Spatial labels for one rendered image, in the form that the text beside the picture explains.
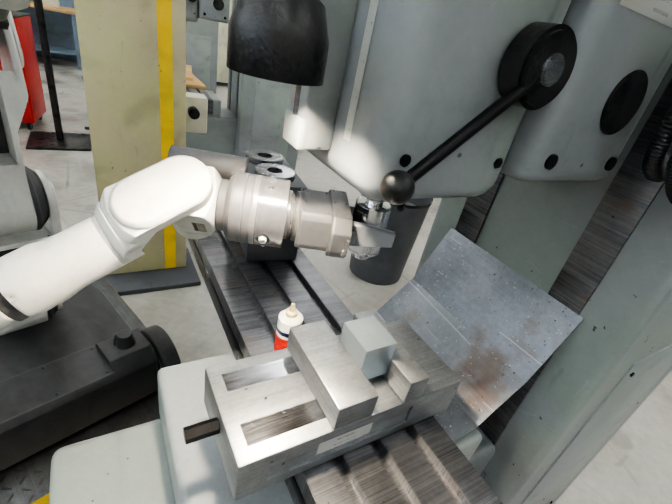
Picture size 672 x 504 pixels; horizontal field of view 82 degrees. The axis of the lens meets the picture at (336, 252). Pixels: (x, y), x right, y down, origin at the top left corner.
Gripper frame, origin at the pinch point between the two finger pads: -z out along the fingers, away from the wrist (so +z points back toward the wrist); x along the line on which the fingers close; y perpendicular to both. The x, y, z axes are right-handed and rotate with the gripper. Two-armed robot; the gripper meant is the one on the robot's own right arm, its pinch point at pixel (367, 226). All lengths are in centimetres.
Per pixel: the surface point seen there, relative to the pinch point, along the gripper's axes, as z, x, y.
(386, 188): 3.4, -15.7, -11.2
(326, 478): 1.3, -18.1, 27.4
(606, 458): -151, 50, 122
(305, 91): 11.0, -6.8, -16.1
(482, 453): -37, 0, 48
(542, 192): -33.3, 16.0, -4.2
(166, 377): 27.1, 2.6, 35.6
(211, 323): 39, 114, 124
